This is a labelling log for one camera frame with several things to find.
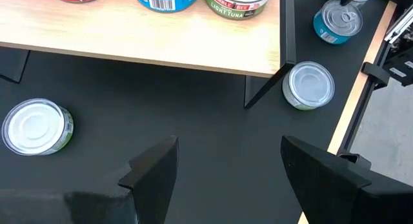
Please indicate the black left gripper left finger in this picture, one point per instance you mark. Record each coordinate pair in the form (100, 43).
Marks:
(155, 179)

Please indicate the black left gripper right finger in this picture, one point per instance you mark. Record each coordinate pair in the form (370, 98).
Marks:
(322, 185)

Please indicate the teal tuna can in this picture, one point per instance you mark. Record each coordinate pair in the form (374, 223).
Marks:
(338, 19)
(180, 1)

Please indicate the wooden shelf with black frame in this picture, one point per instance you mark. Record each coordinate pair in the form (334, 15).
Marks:
(129, 30)

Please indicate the black bracket clamp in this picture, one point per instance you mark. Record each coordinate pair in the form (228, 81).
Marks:
(376, 74)

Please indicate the green light tuna can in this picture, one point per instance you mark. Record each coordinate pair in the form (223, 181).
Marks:
(235, 11)
(309, 85)
(35, 127)

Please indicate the black labelled mount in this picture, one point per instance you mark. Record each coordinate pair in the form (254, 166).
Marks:
(401, 56)

